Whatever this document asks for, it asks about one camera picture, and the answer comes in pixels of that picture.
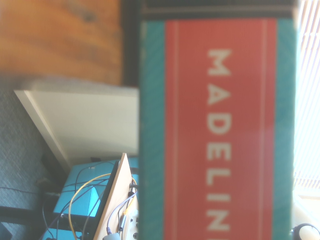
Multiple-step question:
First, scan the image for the teal paperback book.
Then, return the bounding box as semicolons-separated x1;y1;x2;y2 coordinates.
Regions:
138;0;320;240

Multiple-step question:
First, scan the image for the light wooden board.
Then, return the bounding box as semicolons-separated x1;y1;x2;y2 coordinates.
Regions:
92;152;140;240

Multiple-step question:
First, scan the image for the light blue cloth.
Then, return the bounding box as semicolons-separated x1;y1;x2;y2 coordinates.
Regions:
41;157;140;240

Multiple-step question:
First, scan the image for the wooden bookshelf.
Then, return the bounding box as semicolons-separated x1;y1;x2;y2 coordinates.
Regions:
0;0;141;87

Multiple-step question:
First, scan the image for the yellow cable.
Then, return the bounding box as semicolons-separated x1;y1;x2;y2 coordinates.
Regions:
68;173;139;239

